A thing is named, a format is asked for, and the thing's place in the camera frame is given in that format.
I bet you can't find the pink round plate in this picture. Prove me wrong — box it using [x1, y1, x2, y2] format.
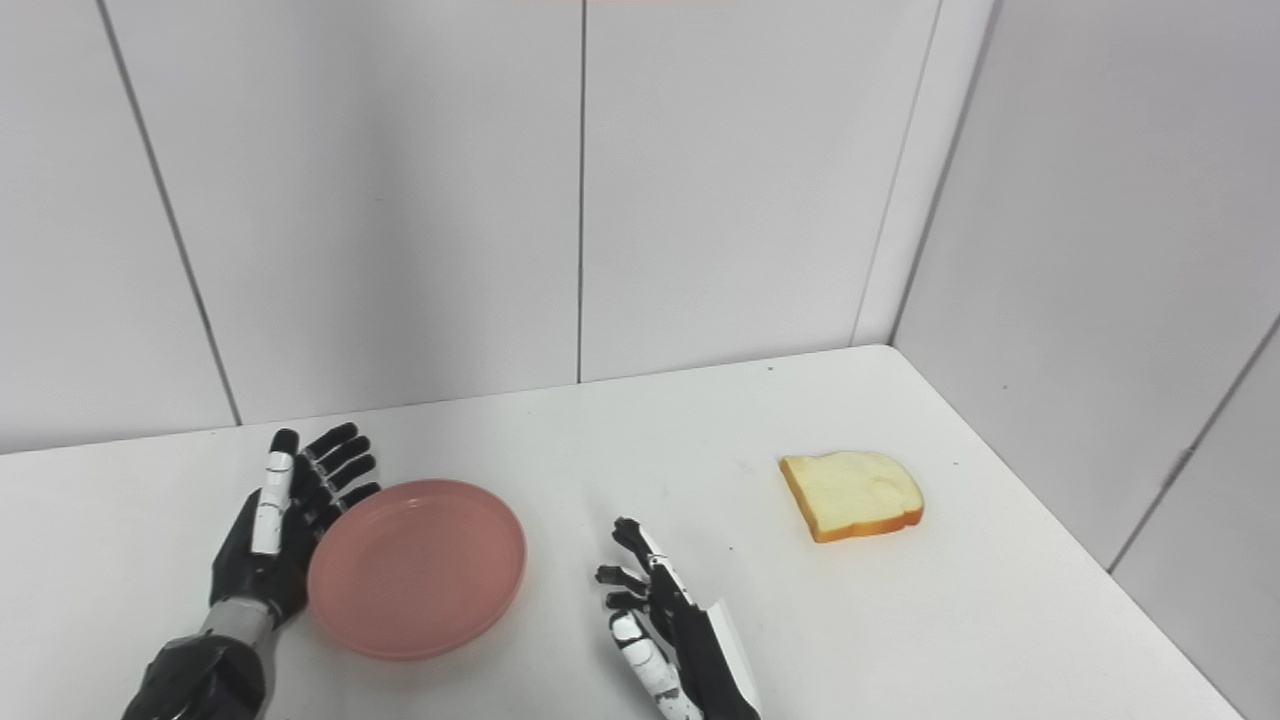
[307, 479, 528, 661]

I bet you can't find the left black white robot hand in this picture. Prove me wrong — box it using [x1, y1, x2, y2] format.
[208, 423, 382, 629]

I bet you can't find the slice of bread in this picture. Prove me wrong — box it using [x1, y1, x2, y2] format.
[779, 451, 925, 544]

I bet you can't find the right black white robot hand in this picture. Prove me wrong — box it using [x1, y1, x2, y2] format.
[596, 517, 763, 720]

